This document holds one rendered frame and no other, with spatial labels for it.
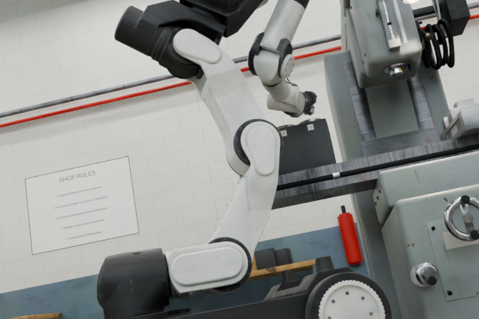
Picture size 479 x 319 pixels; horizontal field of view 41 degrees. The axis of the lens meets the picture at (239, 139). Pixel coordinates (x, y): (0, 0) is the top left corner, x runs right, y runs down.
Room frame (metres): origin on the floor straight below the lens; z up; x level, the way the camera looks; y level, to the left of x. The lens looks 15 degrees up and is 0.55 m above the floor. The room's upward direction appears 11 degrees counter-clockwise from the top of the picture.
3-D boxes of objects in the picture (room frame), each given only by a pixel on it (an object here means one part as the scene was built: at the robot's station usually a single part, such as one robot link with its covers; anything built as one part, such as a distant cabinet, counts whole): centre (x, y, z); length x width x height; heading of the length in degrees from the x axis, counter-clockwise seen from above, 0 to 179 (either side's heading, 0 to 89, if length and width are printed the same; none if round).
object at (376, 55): (2.26, -0.61, 1.47); 0.21 x 0.19 x 0.32; 84
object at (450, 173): (2.26, -0.61, 0.84); 0.50 x 0.35 x 0.12; 174
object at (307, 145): (2.33, -0.22, 1.08); 0.22 x 0.12 x 0.20; 81
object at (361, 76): (2.45, -0.64, 1.47); 0.24 x 0.19 x 0.26; 84
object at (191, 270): (1.77, 0.16, 0.68); 0.21 x 0.20 x 0.13; 104
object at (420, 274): (1.74, -0.41, 0.56); 0.22 x 0.06 x 0.06; 174
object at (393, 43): (2.15, -0.60, 1.45); 0.04 x 0.04 x 0.21; 84
